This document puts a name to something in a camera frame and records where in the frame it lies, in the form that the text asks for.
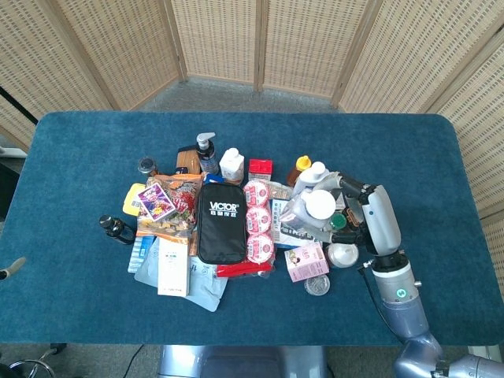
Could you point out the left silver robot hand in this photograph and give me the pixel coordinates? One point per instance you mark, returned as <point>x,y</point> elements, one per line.
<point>13,265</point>

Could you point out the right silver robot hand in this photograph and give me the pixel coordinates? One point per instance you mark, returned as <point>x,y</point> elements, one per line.
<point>384,220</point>

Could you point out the clear jar white lid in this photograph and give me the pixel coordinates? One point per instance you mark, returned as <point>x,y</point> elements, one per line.
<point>311,210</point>

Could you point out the pink cardboard box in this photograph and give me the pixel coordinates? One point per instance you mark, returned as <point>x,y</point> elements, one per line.
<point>307,262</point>

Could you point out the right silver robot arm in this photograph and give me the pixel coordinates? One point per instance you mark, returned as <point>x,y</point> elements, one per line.
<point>401,307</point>

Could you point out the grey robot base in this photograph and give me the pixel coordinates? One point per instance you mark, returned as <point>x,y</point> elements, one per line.
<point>244,362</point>

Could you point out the green cap jar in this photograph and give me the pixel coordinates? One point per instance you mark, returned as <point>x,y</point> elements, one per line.
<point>338,221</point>

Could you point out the tall white bottle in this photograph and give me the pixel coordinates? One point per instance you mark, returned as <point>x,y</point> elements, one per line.
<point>313,173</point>

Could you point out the amber bottle with yellow cap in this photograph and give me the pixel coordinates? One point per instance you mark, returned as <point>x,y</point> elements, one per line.
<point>298,171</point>

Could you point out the dark glass bottle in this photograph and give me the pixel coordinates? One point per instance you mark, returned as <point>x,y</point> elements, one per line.
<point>116,229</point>

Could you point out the small white flat bottle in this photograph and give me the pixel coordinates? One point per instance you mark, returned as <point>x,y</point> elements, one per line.
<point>231,165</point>

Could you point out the dark pump dispenser bottle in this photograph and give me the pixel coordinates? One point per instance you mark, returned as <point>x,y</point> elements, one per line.
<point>206,155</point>

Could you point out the blue carpet table cover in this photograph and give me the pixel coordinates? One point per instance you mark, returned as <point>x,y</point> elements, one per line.
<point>393,149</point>

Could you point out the clear round lid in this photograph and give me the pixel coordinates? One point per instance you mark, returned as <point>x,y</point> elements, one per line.
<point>317,285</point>

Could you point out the black chair base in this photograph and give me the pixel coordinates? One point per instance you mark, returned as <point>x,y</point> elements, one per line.
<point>35,364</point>

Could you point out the white and blue box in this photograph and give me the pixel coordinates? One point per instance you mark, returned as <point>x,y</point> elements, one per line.
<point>277,232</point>

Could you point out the beige toothpick packet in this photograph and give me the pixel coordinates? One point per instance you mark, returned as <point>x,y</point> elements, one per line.
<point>280,191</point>

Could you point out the pink round cup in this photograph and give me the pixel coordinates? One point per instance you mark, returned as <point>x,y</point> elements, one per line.
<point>258,219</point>
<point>260,248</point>
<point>256,193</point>

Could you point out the blue striped wipes pack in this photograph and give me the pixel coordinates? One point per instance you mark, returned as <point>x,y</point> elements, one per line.
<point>139,254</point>

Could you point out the yellow plastic box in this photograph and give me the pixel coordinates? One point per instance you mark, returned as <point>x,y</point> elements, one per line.
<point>130,201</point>

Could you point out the red and white box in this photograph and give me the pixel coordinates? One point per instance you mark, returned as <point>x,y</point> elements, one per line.
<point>260,168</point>

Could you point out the red flat packet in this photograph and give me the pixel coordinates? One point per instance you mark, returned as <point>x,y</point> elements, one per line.
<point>244,269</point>

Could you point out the purple card pack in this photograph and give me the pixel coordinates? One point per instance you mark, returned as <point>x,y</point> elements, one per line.
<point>155,201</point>

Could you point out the tall white carton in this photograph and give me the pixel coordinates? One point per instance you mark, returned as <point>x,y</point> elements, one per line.
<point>173,267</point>

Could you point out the black Victor pouch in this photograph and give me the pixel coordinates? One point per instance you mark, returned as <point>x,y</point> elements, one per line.
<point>221,220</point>

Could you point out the black pole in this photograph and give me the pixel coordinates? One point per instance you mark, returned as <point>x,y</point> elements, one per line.
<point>17,103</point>

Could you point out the dark jar with black lid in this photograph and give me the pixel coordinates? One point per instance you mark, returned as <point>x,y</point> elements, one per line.
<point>147,166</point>

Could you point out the small blue packet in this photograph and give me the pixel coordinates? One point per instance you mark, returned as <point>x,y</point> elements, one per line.
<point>212,178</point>

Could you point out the orange snack bag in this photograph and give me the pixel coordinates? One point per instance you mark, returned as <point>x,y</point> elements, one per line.
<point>185,197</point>

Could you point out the light blue mask pouch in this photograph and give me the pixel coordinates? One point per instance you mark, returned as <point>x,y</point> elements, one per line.
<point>204,285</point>

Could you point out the brown spaghetti pack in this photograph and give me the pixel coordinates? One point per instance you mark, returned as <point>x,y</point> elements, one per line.
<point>189,161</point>

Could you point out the bamboo folding screen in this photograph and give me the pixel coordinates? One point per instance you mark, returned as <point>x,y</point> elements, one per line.
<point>216,39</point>

